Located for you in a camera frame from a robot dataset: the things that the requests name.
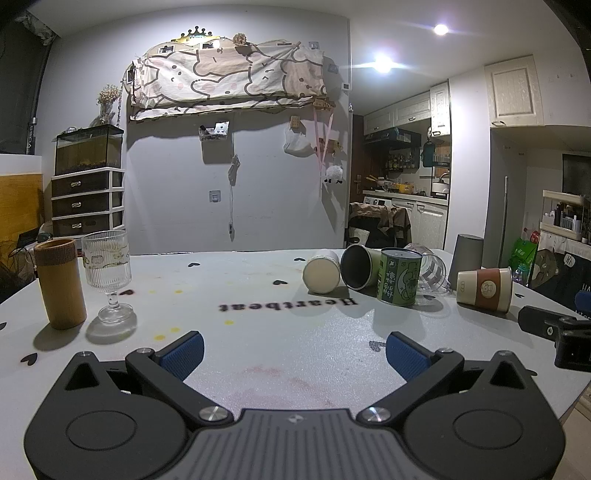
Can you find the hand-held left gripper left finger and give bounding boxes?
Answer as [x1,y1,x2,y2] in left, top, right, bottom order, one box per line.
[60,330,235,428]

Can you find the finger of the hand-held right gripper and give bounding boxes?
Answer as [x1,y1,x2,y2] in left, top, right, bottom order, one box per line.
[517,305,565,343]

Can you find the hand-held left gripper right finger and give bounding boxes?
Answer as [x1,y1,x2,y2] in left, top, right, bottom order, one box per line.
[357,331,537,426]

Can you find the brown and cream cup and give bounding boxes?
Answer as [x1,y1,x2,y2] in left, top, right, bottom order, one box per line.
[456,266,515,315]

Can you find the green printed cup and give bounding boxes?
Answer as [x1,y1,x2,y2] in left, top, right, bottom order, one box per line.
[377,247,424,307]

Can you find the clear glass cup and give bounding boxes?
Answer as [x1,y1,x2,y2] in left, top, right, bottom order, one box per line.
[404,243,456,299]

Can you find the grey cup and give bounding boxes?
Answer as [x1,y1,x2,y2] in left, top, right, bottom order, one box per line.
[447,233,485,282]

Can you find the dark metal cup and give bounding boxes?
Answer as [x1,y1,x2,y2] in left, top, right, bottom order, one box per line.
[340,244,384,291]

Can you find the white cup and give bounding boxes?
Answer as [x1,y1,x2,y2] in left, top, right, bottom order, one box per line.
[302,249,343,295]

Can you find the bamboo cup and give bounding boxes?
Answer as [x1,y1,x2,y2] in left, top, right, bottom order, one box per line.
[34,237,88,330]

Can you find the dark printed cloth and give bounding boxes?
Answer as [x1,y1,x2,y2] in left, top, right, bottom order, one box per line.
[528,246,591,319]

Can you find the green bag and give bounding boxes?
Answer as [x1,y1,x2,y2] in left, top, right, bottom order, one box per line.
[510,237,539,274]

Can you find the grey mop pole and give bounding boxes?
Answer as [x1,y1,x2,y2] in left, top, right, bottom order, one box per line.
[498,176,509,269]

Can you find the white rack with bottles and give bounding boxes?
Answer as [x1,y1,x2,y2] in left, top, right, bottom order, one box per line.
[539,189,591,244]

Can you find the ribbed glass goblet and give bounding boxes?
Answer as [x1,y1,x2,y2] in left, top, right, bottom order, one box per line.
[82,230,138,324]

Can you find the chair with brown cloth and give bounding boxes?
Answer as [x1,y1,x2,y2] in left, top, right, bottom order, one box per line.
[346,201,413,250]

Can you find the plastic drawer unit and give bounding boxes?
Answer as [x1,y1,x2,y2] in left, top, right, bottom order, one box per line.
[50,167,126,239]

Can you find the yellow wooden board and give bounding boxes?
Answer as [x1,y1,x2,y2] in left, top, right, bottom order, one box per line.
[0,172,45,278]

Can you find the black range hood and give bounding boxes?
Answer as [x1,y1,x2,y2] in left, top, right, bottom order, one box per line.
[362,128,422,147]

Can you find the glass fish tank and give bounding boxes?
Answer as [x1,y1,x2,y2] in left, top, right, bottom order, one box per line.
[54,124,125,176]

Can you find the pink ribbons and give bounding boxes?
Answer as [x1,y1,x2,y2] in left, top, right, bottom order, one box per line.
[311,108,341,177]

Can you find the white plastic bag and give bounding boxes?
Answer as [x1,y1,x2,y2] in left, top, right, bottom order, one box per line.
[283,126,313,156]

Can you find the white upper kitchen cabinets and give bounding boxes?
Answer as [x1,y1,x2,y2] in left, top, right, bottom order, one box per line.
[362,80,451,138]

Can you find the dried flower vase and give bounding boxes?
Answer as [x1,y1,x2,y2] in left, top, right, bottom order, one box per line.
[90,84,122,127]

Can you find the printed blanket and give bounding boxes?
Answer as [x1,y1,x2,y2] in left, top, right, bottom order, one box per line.
[128,40,328,122]

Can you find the white charger cable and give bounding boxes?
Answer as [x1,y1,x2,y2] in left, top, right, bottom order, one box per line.
[226,154,241,241]

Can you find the clear wall shelf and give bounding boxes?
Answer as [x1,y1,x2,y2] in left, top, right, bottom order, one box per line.
[198,121,230,142]

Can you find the white wall cabinet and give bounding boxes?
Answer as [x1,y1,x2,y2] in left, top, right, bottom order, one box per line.
[483,54,546,128]

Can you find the crown wall decoration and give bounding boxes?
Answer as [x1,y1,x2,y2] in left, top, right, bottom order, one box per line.
[177,27,214,47]

